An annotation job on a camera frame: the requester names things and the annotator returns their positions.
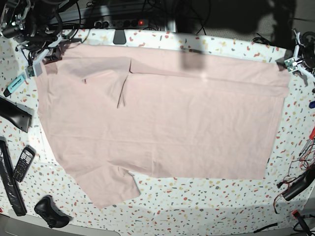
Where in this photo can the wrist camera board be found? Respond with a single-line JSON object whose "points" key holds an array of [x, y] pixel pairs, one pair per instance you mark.
{"points": [[291, 65], [33, 70]]}

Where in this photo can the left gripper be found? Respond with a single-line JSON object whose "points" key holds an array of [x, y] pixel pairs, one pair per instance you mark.
{"points": [[304, 56]]}

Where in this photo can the black game controller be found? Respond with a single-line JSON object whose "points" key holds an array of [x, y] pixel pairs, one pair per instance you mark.
{"points": [[50, 213]]}

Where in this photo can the black remote control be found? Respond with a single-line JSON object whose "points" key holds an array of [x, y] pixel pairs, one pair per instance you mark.
{"points": [[23, 164]]}

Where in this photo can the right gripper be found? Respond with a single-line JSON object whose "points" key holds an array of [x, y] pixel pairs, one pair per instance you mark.
{"points": [[42, 41]]}

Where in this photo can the orange handled screwdriver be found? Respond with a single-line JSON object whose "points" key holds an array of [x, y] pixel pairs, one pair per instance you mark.
{"points": [[311, 137]]}

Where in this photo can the long black bar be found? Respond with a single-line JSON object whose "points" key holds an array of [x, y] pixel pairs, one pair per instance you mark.
{"points": [[10, 184]]}

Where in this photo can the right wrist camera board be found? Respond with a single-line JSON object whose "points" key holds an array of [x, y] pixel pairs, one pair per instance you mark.
{"points": [[33, 70]]}

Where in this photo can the black handheld device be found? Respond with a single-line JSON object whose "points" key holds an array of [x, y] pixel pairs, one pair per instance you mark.
{"points": [[19, 115]]}

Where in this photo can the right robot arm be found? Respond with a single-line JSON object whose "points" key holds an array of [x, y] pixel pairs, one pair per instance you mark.
{"points": [[34, 24]]}

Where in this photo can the power strip with red light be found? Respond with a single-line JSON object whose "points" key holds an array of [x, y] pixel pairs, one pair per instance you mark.
{"points": [[121, 24]]}

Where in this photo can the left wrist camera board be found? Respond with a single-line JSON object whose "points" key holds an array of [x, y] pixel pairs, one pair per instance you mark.
{"points": [[291, 65]]}

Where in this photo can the red black clamp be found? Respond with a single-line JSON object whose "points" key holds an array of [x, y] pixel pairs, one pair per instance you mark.
{"points": [[301, 222]]}

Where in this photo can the pink T-shirt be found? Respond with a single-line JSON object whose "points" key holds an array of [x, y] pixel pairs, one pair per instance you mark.
{"points": [[108, 111]]}

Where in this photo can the light blue highlighter marker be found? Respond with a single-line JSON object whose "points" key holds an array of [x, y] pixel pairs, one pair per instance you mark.
{"points": [[14, 85]]}

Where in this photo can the grey table clamp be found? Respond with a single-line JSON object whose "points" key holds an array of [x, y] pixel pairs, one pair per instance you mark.
{"points": [[119, 37]]}

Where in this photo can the black cylindrical device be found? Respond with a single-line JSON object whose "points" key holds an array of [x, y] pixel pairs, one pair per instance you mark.
{"points": [[302, 183]]}

